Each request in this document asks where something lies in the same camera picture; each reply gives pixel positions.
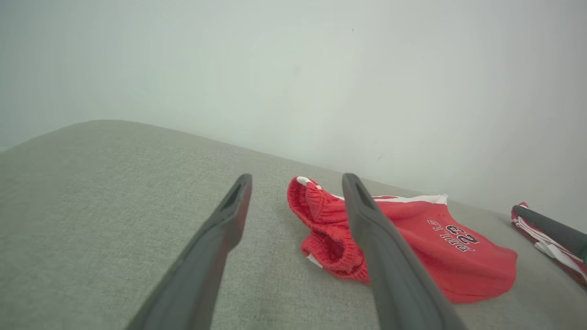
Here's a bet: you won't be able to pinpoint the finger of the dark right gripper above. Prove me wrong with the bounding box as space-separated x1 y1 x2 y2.
512 205 587 263

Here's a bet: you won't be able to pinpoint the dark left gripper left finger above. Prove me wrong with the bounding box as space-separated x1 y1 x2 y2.
126 173 253 330

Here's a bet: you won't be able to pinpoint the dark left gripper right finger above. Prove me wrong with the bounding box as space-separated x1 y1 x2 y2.
342 173 466 330

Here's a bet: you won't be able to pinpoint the red white basketball jersey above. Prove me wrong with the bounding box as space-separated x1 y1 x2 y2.
510 202 587 288

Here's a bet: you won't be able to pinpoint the red basketball shorts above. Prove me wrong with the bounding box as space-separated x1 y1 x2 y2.
288 176 519 304

